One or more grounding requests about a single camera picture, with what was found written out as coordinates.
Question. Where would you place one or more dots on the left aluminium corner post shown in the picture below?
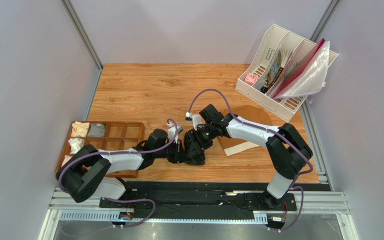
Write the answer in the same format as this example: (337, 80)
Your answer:
(78, 25)

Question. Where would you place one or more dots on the orange ribbed underwear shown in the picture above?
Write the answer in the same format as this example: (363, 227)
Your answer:
(249, 132)

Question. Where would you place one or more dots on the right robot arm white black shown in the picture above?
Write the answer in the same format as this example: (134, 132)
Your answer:
(288, 150)

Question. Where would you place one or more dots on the illustrated booklet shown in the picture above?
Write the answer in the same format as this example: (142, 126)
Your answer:
(273, 71)

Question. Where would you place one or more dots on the white rolled underwear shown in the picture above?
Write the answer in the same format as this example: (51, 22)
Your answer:
(76, 144)

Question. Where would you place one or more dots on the clear bubble plastic folder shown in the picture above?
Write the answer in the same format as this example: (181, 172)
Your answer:
(312, 80)

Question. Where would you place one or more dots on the aluminium corner post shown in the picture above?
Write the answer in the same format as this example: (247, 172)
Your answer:
(78, 25)
(325, 20)

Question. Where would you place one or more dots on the red plastic folder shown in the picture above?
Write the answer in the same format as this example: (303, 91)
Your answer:
(296, 65)

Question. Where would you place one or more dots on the white plastic file rack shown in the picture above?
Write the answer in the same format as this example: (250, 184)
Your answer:
(276, 37)

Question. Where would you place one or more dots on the wooden compartment tray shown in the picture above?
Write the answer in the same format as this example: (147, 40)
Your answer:
(119, 136)

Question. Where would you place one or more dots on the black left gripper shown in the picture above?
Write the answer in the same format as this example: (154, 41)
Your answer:
(179, 156)

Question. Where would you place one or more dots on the pink sticky note pad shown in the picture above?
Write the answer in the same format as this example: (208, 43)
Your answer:
(251, 79)

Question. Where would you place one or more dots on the grey rolled underwear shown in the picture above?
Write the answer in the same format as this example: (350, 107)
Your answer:
(97, 130)

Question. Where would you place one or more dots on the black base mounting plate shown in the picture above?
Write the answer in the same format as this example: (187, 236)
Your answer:
(199, 201)

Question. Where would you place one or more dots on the right aluminium corner post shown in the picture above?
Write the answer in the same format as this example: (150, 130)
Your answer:
(325, 20)

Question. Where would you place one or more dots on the cream rolled underwear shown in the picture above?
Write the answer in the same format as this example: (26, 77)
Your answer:
(80, 129)

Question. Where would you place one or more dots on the aluminium rail frame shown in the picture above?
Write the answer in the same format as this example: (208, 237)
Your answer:
(325, 213)

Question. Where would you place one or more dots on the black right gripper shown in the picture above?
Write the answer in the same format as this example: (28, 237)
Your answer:
(206, 133)

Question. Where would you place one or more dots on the black striped underwear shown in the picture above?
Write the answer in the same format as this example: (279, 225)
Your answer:
(197, 160)

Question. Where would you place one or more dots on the pink rolled underwear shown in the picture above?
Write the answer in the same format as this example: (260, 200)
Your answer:
(66, 159)

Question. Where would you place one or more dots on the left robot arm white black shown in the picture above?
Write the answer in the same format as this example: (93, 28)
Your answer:
(85, 174)

